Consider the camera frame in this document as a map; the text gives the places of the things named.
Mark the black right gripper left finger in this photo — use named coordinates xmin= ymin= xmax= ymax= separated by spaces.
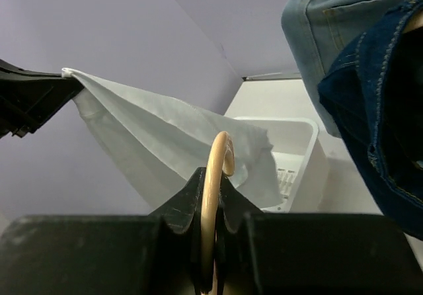
xmin=148 ymin=167 xmax=205 ymax=233

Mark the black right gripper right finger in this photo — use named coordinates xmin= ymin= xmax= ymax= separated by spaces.
xmin=219 ymin=175 xmax=262 ymax=233

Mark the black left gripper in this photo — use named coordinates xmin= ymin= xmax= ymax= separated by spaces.
xmin=1 ymin=60 xmax=83 ymax=138

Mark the wooden hanger of white skirt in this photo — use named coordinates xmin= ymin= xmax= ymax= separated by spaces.
xmin=200 ymin=131 xmax=235 ymax=294

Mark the white skirt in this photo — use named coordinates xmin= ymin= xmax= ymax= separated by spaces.
xmin=62 ymin=68 xmax=282 ymax=208

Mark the dark blue denim skirt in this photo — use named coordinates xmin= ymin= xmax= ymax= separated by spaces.
xmin=318 ymin=0 xmax=422 ymax=239

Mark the light blue denim skirt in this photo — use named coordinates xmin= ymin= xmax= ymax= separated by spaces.
xmin=282 ymin=0 xmax=403 ymax=138

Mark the white plastic basket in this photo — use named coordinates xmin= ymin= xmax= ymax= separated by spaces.
xmin=239 ymin=116 xmax=330 ymax=213

